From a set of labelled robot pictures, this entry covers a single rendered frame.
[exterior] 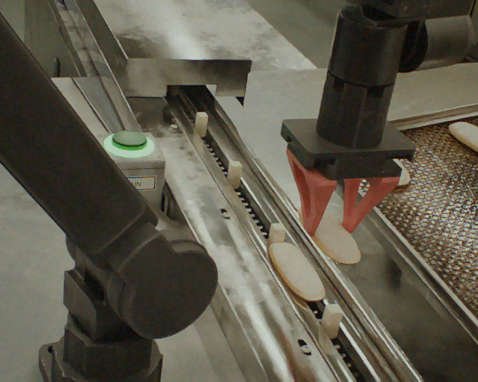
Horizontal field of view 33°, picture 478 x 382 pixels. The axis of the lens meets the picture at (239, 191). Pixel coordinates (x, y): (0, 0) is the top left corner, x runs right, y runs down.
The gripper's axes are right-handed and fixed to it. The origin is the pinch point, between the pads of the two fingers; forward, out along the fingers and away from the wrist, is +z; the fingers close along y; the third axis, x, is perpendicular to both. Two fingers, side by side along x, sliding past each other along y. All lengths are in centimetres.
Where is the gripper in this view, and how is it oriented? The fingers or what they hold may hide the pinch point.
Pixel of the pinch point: (329, 223)
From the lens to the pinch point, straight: 74.4
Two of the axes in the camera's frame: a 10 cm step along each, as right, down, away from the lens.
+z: -1.2, 8.7, 4.8
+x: 3.2, 4.9, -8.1
